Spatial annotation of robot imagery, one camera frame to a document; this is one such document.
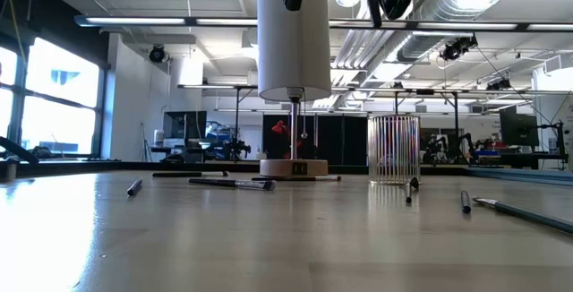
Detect wire brush holder cup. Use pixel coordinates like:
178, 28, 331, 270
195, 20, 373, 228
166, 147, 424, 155
367, 113, 422, 185

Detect silver ferrule makeup brush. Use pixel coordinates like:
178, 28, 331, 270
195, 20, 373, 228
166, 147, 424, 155
188, 177, 278, 192

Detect long teal handle makeup brush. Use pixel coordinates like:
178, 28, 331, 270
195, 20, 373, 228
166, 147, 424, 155
472, 196, 573, 235

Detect large black monitor on arm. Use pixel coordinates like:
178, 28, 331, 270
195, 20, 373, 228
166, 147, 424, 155
499, 105, 541, 148

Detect black curved arm base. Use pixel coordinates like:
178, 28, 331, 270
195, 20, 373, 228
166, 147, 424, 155
0, 135, 40, 166

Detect thin black silver-tipped makeup brush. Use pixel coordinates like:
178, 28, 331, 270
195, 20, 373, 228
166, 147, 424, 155
251, 175, 343, 183

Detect long overhead light bar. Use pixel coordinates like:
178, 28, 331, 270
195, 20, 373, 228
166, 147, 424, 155
73, 13, 573, 32

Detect white shade table lamp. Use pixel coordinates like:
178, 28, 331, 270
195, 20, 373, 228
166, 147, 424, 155
257, 0, 333, 180

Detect black ceiling mounted device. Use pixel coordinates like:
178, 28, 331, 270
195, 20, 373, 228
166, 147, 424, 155
439, 34, 479, 62

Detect black partition panels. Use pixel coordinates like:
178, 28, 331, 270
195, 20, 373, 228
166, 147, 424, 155
261, 114, 369, 167

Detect dark computer monitor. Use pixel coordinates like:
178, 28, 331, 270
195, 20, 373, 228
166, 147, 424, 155
162, 110, 209, 141

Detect red desk object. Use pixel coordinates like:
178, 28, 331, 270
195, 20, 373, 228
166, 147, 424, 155
271, 119, 290, 137

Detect large window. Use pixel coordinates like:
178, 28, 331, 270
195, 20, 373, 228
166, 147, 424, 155
0, 36, 102, 157

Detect round black ceiling camera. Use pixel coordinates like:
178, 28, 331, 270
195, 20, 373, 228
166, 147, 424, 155
148, 44, 167, 64

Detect silver ceiling air duct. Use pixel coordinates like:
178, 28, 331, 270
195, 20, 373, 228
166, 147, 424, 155
396, 0, 520, 63

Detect yellow cable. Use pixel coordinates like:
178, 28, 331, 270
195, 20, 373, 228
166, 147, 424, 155
0, 0, 24, 63

